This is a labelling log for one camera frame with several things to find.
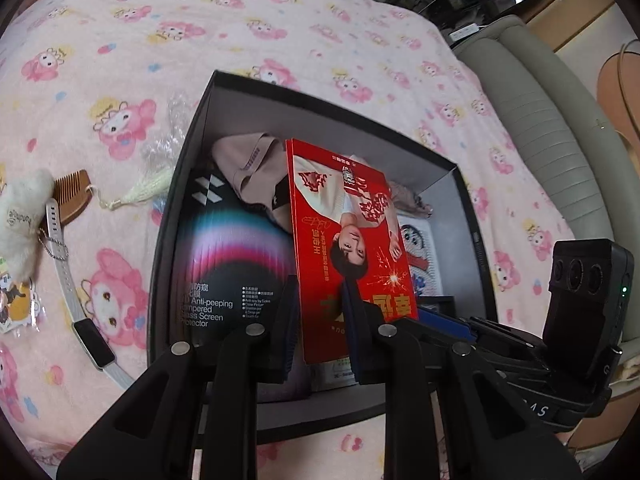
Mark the cream tassel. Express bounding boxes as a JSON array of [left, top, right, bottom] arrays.
[[96, 165, 173, 211]]

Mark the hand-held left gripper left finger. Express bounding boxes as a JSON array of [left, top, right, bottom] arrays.
[[57, 275, 298, 480]]

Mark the black rainbow screen protector box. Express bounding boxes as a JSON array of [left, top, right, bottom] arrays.
[[169, 160, 313, 403]]

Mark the white fluffy plush keychain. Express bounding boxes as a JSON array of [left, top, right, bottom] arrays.
[[0, 167, 71, 278]]

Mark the white strap smartwatch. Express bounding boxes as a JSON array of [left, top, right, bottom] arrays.
[[44, 199, 136, 391]]

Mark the black cardboard box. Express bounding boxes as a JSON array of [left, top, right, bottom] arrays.
[[146, 70, 493, 446]]

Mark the white power strip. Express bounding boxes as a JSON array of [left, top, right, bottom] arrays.
[[447, 22, 481, 43]]

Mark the red printed packet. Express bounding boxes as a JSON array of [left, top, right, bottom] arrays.
[[285, 137, 420, 366]]

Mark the pink printed blanket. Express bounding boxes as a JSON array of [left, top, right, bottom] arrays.
[[0, 0, 576, 480]]

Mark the beige cloth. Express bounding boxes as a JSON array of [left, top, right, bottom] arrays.
[[210, 132, 301, 233], [387, 180, 433, 218]]

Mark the wooden comb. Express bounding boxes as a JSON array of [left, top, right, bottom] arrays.
[[53, 169, 98, 221]]

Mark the cartoon bead art kit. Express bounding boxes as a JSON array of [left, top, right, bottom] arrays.
[[312, 212, 443, 392]]

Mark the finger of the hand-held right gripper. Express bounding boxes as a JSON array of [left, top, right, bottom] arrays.
[[467, 317, 533, 351], [419, 308, 476, 343]]

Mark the cartoon acrylic charm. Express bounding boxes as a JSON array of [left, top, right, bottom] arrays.
[[0, 255, 32, 336]]

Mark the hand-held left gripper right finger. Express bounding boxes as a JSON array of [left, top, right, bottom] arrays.
[[342, 282, 583, 480]]

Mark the grey padded sofa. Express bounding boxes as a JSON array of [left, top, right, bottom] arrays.
[[452, 15, 640, 321]]

